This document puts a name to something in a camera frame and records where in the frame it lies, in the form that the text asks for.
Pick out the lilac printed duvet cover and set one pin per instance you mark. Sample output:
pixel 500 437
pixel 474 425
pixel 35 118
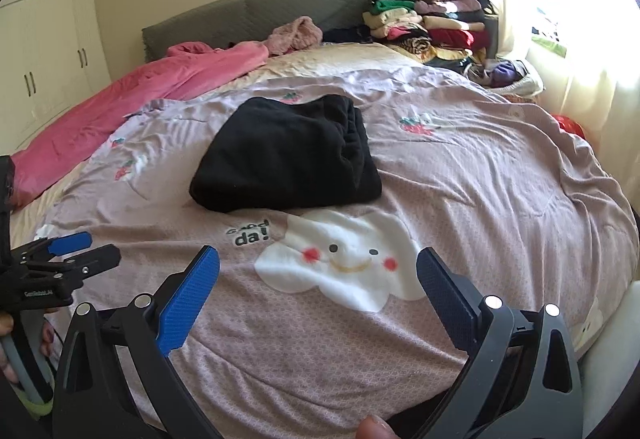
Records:
pixel 500 169

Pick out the white wardrobe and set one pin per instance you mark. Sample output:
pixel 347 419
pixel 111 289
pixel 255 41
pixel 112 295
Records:
pixel 50 44

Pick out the white basket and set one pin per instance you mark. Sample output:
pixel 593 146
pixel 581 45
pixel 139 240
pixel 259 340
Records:
pixel 530 86

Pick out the white bed frame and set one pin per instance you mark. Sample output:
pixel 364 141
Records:
pixel 610 349

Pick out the pink fluffy garment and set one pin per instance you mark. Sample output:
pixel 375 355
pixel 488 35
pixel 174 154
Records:
pixel 295 36

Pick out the dark navy garment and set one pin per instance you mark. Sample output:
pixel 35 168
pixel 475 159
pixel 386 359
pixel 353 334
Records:
pixel 347 35

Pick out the red bag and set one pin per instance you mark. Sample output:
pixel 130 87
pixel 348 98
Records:
pixel 567 125

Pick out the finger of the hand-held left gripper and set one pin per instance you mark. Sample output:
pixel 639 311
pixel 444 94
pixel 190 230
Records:
pixel 95 260
pixel 70 243

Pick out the purple cloth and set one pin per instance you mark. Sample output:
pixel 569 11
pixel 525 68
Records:
pixel 502 74

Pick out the black sweater with orange cuffs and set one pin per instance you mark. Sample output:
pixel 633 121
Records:
pixel 285 159

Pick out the person's left hand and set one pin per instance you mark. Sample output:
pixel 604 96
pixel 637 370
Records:
pixel 47 336

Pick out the grey quilted headboard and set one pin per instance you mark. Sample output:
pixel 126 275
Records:
pixel 280 4

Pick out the green object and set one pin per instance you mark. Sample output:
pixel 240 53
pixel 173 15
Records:
pixel 552 44

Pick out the sheer white curtain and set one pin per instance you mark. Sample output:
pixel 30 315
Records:
pixel 590 84

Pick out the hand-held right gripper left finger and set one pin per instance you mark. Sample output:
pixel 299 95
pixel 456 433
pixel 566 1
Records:
pixel 187 299

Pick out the pink blanket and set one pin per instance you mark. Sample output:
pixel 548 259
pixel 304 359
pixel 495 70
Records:
pixel 125 104

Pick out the stack of folded clothes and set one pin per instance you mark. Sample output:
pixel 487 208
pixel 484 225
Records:
pixel 440 26

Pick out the black bedside box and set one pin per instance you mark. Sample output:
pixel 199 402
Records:
pixel 492 39

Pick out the person's right hand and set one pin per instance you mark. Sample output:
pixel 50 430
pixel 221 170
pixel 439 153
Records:
pixel 375 429

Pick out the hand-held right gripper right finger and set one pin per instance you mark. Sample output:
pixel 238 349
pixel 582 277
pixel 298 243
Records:
pixel 447 299

